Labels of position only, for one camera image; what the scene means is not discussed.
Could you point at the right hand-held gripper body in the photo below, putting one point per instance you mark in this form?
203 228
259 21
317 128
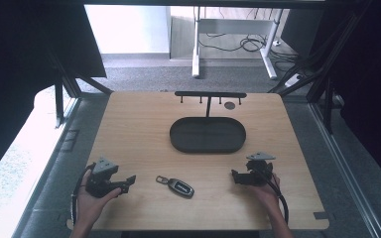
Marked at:
260 167

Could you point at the white power strip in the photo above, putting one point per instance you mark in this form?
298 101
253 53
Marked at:
293 80

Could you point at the dark cabinet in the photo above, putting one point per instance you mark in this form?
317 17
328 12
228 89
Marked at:
299 31

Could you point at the person's right hand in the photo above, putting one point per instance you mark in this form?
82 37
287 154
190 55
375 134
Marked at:
266 195

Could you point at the black key hook stand tray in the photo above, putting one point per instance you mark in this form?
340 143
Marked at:
207 135

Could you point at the black car key fob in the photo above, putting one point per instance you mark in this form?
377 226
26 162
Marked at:
178 187

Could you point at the black curtain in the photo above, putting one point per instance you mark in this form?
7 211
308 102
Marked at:
367 82
16 66

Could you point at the black metal frame strut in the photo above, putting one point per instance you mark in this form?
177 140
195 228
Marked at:
324 72
59 102

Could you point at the person's left hand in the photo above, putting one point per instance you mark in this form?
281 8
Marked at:
91 203

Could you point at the white desk frame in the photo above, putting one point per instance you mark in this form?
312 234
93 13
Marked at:
233 26

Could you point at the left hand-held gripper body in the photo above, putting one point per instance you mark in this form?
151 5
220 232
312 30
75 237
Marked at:
103 172

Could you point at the grey round table grommet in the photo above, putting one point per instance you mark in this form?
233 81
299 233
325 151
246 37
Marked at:
229 105

